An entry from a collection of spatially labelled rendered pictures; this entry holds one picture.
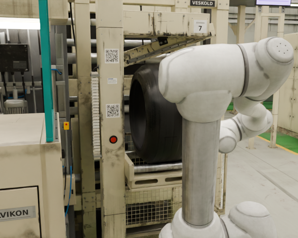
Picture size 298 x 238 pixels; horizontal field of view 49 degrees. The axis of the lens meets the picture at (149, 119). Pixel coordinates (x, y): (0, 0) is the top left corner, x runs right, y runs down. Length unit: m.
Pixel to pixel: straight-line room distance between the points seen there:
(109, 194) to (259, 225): 0.99
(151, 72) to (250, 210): 0.91
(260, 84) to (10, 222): 0.75
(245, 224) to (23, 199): 0.68
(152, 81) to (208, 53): 0.95
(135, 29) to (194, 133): 1.30
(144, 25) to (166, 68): 1.32
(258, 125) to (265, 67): 0.58
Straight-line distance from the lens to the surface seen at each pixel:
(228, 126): 1.35
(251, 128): 1.35
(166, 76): 0.78
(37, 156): 0.95
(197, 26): 2.21
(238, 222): 1.16
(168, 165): 1.86
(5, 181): 0.98
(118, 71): 1.78
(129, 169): 1.77
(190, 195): 1.00
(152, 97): 1.68
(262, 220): 1.16
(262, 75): 0.81
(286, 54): 0.81
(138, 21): 2.08
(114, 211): 1.97
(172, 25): 2.14
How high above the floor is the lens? 1.49
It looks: 10 degrees down
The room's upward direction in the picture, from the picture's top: straight up
